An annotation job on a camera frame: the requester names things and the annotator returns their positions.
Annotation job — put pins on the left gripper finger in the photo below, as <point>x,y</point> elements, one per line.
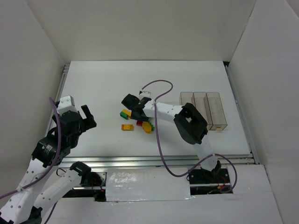
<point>86,125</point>
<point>89,117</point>

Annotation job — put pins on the middle clear container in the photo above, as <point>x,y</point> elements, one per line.
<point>201,103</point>

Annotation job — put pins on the right clear container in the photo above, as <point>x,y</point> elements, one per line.
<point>218,118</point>

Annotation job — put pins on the red lego brick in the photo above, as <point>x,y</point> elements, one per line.
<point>139,123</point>

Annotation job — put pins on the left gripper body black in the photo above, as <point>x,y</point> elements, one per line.
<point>83,122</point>

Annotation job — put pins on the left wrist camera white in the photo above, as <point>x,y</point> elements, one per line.
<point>66,104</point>

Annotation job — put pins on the green lego on yellow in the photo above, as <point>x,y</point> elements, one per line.
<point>124,115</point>

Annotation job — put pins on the white foil cover plate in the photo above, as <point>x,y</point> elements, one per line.
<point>145,184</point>

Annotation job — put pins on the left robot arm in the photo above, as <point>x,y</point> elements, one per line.
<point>29,202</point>

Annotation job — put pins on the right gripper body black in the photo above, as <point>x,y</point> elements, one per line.
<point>136,106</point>

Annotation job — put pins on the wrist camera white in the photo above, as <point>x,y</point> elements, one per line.
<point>66,104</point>
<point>144,94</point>

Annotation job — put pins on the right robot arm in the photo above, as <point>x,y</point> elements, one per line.
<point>191,125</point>

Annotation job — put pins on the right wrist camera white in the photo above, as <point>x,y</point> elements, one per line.
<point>144,94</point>

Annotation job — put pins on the green lego under oval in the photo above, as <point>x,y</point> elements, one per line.
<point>152,126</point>

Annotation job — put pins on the yellow sloped lego brick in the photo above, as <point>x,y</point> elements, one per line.
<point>127,112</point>

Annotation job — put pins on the yellow oval lego piece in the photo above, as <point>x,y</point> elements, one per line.
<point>146,127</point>

